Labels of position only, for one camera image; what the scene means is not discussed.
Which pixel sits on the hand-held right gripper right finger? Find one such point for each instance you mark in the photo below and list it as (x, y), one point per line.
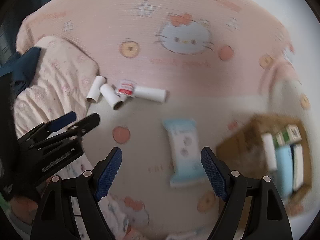
(215, 175)

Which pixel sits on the light blue Lucky booklet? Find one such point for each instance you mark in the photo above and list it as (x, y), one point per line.
(283, 170)

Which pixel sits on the white paper roll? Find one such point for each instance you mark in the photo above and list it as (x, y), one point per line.
(96, 90)
(150, 93)
(268, 152)
(111, 96)

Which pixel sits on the pink cartoon printed blanket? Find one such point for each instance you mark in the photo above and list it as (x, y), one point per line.
(175, 80)

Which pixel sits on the cardboard box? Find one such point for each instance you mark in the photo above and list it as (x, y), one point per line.
(240, 150)

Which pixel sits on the small red label sachet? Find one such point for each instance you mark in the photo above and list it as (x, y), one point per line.
(126, 88)

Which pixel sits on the green white carton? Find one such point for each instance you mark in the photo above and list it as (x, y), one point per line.
(292, 132)
(278, 138)

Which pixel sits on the light blue wet wipes pack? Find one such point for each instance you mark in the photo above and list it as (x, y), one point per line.
(183, 152)

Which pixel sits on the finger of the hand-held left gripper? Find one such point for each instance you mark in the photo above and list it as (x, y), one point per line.
(62, 121)
(87, 122)

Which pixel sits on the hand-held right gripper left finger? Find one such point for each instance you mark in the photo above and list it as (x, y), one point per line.
(110, 175)

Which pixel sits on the dark blue cloth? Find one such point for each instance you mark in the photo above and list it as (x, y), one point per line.
(25, 65)

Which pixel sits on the white spiral notepad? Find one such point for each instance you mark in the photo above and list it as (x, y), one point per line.
(297, 165)

